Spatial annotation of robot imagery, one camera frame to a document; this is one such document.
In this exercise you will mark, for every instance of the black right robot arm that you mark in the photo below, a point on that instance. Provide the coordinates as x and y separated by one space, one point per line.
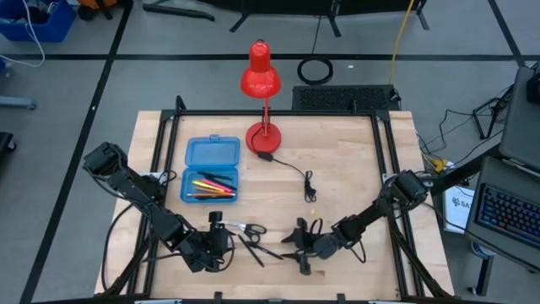
367 219

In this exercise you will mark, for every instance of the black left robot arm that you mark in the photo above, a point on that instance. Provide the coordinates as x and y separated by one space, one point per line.
139 194

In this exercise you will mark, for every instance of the blue plastic supply box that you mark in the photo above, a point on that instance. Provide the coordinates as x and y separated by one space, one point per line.
213 152

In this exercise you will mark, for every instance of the black floor stand bar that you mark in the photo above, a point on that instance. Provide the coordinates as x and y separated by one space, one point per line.
177 12

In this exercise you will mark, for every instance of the black chair base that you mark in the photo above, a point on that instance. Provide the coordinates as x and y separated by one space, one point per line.
6 141

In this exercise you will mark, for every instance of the red desk lamp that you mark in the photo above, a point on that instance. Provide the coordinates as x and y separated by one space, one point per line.
260 80

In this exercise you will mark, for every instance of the keyboard with blue keys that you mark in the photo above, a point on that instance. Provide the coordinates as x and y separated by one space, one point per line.
506 211

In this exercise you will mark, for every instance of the grey closed laptop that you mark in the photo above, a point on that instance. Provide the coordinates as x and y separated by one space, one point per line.
523 126

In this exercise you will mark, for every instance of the black perforated computer case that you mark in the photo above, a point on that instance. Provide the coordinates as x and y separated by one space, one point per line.
337 98

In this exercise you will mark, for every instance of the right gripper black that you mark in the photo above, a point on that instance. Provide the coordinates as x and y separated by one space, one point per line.
325 247

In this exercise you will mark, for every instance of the grey floor bar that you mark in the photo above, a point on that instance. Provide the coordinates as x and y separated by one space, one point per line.
17 102

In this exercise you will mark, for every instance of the orange black bag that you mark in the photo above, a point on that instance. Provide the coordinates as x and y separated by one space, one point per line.
97 4

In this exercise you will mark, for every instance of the yellow plug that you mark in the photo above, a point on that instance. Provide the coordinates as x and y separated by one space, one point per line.
441 164

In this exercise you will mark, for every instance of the pink highlighter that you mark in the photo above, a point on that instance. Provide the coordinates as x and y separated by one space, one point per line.
217 186

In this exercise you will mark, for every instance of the black scale pen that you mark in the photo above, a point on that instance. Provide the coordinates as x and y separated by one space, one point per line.
251 251
270 253
228 185
215 175

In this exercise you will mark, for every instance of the black partition screen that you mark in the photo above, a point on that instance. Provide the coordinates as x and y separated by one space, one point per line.
295 5

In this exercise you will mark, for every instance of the white printed box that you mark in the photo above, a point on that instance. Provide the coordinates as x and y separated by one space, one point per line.
457 215

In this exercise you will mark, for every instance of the blue storage bin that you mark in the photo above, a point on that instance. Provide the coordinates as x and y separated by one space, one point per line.
55 29

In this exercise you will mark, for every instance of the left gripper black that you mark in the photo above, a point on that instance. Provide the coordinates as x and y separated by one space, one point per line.
202 253

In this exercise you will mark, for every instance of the black aluminium table frame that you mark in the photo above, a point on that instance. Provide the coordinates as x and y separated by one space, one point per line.
274 112

